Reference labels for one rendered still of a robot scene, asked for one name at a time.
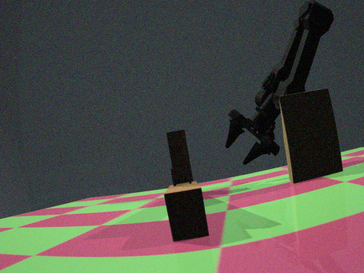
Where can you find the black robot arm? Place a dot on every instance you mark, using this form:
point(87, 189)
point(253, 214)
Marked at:
point(290, 75)

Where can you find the long tan wooden rail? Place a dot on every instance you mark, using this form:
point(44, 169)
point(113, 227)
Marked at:
point(177, 157)

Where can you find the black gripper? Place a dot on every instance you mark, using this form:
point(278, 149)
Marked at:
point(261, 122)

